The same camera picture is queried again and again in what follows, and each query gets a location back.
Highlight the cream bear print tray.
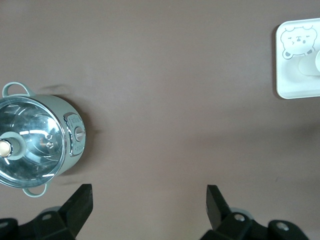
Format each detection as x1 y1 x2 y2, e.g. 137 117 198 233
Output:
274 17 320 100

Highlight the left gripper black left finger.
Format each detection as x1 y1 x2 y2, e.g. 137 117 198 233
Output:
0 183 95 240

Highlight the grey pot with glass lid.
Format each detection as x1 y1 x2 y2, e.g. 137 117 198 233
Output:
0 82 86 198

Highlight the brown table cover mat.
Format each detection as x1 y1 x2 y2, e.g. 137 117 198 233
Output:
0 0 320 240

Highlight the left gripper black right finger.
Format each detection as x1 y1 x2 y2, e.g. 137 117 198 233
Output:
199 184 309 240

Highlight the glass pot lid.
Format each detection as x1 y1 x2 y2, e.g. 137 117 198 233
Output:
0 96 67 188

